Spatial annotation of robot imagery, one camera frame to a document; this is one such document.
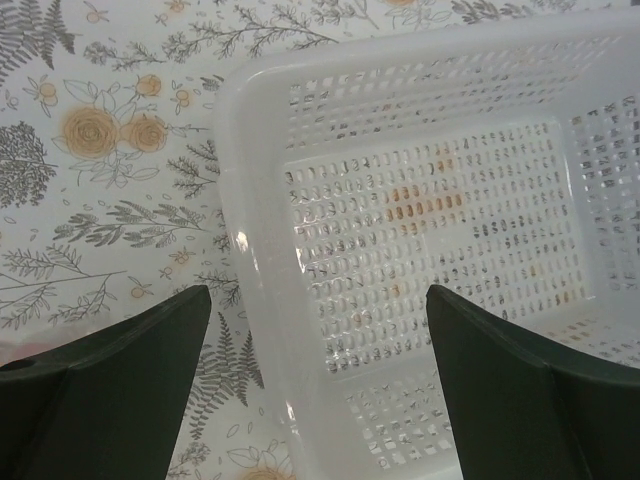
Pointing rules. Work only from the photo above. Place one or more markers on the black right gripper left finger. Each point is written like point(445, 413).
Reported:
point(108, 405)

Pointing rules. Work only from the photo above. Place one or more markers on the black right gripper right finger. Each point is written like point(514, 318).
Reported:
point(523, 406)

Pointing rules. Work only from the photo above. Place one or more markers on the floral patterned tablecloth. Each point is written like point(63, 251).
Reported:
point(110, 178)

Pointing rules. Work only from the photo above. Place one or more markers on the white perforated plastic basket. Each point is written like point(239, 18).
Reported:
point(500, 161)

